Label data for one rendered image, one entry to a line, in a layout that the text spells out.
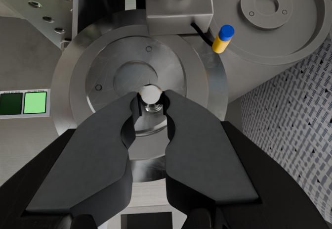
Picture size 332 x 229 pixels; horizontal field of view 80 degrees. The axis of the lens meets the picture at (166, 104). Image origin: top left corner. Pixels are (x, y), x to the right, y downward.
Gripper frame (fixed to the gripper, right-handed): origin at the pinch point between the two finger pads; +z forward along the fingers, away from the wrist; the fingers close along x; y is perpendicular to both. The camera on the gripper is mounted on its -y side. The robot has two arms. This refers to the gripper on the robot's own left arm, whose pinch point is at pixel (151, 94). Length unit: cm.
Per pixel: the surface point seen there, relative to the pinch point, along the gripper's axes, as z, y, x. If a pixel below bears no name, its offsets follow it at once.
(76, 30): 8.8, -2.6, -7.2
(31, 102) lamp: 33.0, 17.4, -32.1
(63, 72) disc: 4.9, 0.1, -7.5
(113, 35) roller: 6.7, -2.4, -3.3
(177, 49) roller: 5.8, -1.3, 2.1
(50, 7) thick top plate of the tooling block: 32.3, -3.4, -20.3
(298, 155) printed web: 5.7, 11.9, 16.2
